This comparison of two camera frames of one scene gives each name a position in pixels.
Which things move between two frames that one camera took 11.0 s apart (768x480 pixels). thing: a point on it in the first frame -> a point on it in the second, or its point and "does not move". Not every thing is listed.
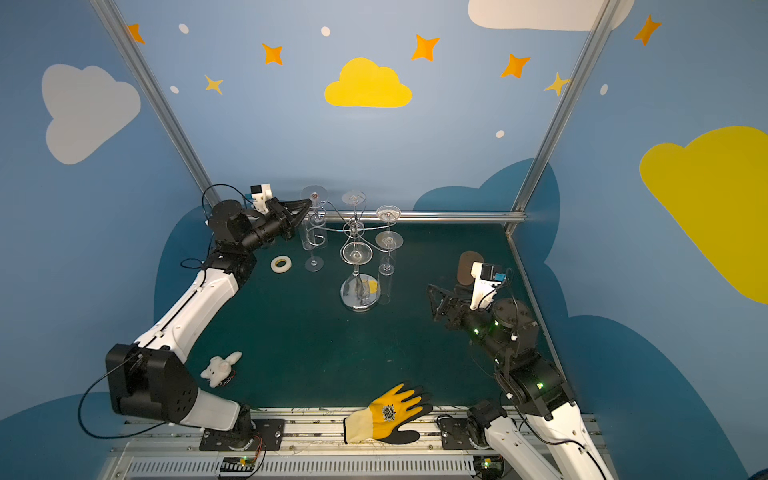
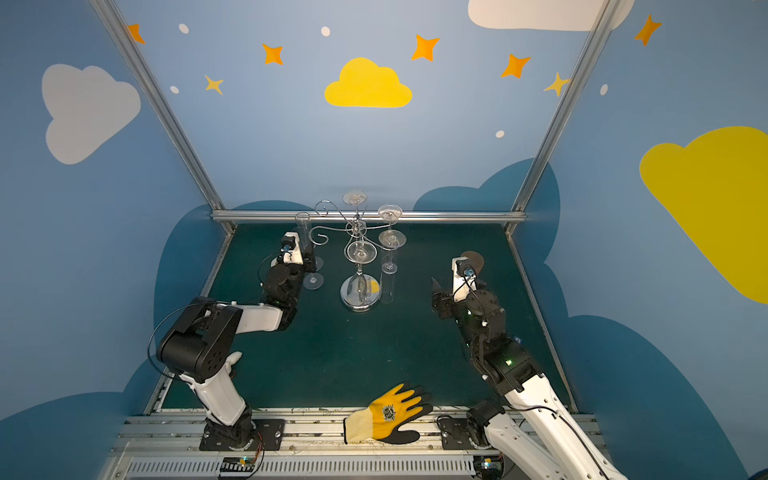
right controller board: x=490 y=467 does not move
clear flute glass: x=389 y=241 does not move
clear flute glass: x=314 y=229 -> x=303 y=228
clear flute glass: x=313 y=236 -> x=313 y=281
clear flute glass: x=359 y=292 does not move
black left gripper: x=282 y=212 -> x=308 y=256
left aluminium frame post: x=133 y=53 does not move
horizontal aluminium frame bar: x=420 y=217 does not move
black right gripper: x=448 y=308 does not move
